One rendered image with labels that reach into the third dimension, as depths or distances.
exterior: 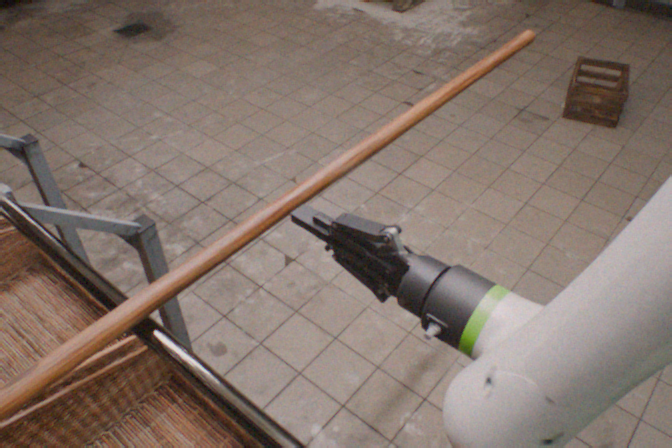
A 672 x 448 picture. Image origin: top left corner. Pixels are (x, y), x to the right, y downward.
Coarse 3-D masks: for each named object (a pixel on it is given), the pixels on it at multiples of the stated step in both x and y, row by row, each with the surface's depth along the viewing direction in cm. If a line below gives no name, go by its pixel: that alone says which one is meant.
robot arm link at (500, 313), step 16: (496, 288) 63; (480, 304) 61; (496, 304) 61; (512, 304) 61; (528, 304) 61; (480, 320) 60; (496, 320) 60; (512, 320) 59; (528, 320) 59; (464, 336) 62; (480, 336) 60; (496, 336) 59; (464, 352) 63; (480, 352) 61
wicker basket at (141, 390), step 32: (96, 384) 109; (128, 384) 116; (160, 384) 125; (32, 416) 99; (64, 416) 105; (96, 416) 113; (128, 416) 121; (160, 416) 120; (192, 416) 120; (224, 416) 117
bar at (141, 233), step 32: (32, 160) 137; (0, 192) 85; (32, 224) 79; (64, 224) 97; (96, 224) 103; (128, 224) 109; (64, 256) 75; (160, 256) 118; (96, 288) 71; (160, 352) 64; (192, 352) 64; (192, 384) 62; (224, 384) 60; (256, 416) 57
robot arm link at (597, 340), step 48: (624, 240) 39; (576, 288) 42; (624, 288) 38; (528, 336) 45; (576, 336) 40; (624, 336) 38; (480, 384) 48; (528, 384) 44; (576, 384) 41; (624, 384) 40; (480, 432) 47; (528, 432) 45; (576, 432) 45
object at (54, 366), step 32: (480, 64) 111; (448, 96) 103; (384, 128) 93; (352, 160) 87; (288, 192) 80; (320, 192) 83; (256, 224) 75; (224, 256) 72; (160, 288) 66; (128, 320) 64; (64, 352) 59; (96, 352) 62; (32, 384) 57; (0, 416) 55
